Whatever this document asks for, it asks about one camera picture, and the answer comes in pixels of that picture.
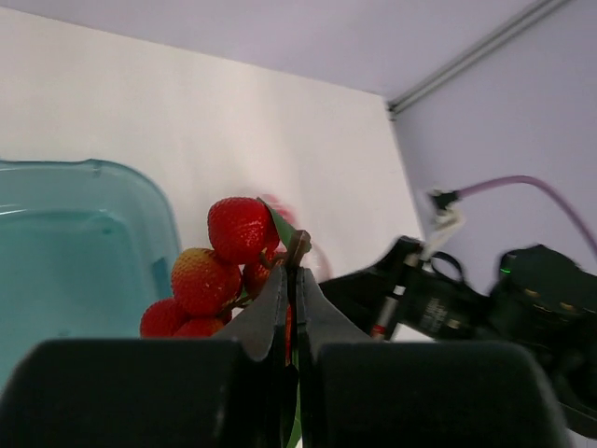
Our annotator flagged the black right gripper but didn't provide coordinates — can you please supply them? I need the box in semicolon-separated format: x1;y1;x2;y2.
321;236;499;341

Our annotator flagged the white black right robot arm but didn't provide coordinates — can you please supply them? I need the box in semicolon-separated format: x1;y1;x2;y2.
319;236;596;439

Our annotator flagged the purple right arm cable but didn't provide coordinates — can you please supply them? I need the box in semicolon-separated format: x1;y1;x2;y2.
426;175;597;262

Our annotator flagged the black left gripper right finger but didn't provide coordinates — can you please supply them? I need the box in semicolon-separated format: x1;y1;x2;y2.
295;269;571;447

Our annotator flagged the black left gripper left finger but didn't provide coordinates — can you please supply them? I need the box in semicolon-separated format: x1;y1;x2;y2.
1;268;289;447

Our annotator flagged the right aluminium frame post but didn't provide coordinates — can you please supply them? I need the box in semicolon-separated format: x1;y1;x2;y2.
386;0;570;121

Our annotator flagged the red strawberry bunch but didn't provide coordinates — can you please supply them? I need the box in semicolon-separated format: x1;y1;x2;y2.
139;195;312;448

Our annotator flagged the clear pink zip top bag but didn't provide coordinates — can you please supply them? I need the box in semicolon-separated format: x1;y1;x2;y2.
257;195;332;282

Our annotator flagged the blue transparent plastic tray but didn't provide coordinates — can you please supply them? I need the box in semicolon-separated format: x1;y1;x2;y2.
1;160;180;380

